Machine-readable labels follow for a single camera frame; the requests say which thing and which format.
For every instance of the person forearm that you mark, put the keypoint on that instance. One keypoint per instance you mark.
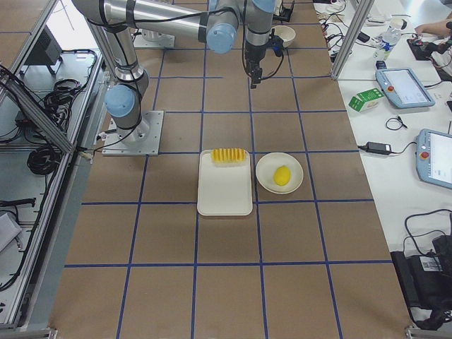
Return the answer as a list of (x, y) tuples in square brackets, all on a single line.
[(438, 28)]

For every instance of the aluminium frame post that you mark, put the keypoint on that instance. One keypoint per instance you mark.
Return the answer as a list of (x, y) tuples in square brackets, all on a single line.
[(357, 22)]

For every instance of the yellow lemon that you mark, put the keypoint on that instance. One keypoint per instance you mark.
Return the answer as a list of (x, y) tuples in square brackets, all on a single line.
[(282, 175)]

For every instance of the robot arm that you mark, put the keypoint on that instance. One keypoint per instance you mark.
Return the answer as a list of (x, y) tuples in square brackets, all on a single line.
[(124, 26)]

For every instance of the black power adapter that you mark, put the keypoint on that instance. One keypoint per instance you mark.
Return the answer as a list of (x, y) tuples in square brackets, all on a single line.
[(378, 148)]

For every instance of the blue teach pendant far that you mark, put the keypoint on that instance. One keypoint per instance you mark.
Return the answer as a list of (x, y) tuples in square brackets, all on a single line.
[(403, 88)]

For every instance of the clear water bottle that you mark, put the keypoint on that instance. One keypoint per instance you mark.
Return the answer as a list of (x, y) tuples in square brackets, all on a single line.
[(386, 42)]

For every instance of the cream round plate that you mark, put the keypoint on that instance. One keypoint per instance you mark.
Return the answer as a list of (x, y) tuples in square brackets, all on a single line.
[(268, 164)]

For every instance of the white ceramic bowl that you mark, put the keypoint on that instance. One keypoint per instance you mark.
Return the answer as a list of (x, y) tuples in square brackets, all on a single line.
[(286, 34)]

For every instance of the black dish rack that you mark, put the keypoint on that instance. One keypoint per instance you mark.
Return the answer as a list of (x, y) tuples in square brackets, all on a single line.
[(283, 13)]

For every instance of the yellow ridged bread loaf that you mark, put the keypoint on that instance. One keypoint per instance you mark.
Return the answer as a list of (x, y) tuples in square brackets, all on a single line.
[(228, 156)]

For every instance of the blue teach pendant near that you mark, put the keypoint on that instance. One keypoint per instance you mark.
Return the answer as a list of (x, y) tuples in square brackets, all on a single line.
[(433, 157)]

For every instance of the blue teach pendant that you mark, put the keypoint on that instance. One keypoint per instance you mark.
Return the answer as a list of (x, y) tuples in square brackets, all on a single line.
[(403, 88), (433, 157)]

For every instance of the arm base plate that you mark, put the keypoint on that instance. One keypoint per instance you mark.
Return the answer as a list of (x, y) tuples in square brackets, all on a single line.
[(144, 140), (147, 39)]

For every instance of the white rectangular tray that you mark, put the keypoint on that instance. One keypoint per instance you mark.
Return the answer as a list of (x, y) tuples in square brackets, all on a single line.
[(224, 190)]

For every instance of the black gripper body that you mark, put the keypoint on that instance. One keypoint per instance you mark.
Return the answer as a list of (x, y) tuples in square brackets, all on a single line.
[(255, 54)]

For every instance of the green white carton box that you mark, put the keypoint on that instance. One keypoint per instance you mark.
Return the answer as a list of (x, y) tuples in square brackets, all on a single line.
[(365, 100)]

